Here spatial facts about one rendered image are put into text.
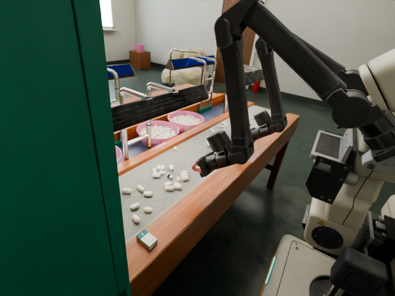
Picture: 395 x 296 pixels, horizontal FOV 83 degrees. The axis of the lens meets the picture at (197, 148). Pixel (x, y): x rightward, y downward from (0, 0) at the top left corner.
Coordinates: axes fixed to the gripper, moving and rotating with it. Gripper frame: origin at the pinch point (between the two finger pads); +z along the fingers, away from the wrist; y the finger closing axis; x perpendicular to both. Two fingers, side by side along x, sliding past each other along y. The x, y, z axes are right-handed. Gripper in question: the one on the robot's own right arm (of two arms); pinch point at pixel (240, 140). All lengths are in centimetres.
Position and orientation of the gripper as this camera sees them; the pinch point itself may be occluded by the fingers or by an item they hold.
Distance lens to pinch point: 128.8
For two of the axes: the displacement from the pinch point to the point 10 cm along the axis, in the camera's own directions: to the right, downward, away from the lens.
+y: -5.9, 3.7, -7.2
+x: 4.6, 8.9, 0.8
